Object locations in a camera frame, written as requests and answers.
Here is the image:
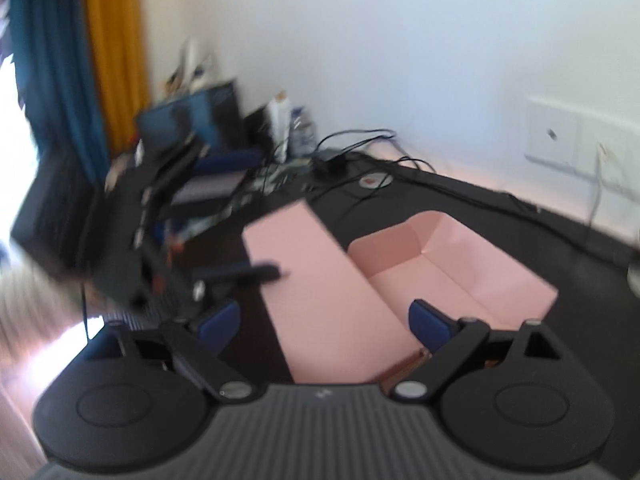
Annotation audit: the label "white charging cable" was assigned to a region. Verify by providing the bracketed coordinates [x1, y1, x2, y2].
[586, 142, 610, 228]

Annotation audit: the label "pink cardboard box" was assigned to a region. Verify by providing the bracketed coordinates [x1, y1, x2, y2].
[242, 199, 558, 386]

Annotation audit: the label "white squeeze tube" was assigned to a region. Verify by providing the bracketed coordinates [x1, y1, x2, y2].
[267, 91, 293, 163]

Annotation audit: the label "white wall socket row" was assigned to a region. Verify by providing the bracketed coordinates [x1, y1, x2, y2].
[524, 97, 640, 196]

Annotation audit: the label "tangled black cables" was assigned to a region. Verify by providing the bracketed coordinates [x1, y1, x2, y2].
[300, 129, 436, 211]

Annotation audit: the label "black power adapter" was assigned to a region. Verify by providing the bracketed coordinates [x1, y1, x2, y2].
[312, 152, 351, 178]

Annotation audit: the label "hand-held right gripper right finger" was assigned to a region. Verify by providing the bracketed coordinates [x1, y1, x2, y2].
[389, 299, 563, 403]

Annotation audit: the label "white oval object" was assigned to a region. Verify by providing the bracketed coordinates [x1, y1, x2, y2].
[181, 37, 202, 78]

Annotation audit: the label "blue curtain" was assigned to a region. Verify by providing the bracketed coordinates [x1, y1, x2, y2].
[9, 0, 112, 186]

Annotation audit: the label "silver round disc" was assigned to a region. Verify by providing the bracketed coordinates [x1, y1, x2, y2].
[358, 172, 394, 191]

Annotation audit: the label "clear plastic bottle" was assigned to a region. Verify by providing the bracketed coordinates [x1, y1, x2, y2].
[291, 106, 319, 157]

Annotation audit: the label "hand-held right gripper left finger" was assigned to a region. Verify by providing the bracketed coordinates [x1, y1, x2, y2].
[80, 300, 253, 403]

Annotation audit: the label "computer monitor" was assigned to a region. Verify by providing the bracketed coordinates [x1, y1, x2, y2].
[136, 80, 247, 157]

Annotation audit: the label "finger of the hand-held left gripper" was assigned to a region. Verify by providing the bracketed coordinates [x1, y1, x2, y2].
[192, 149, 265, 175]
[192, 261, 282, 286]

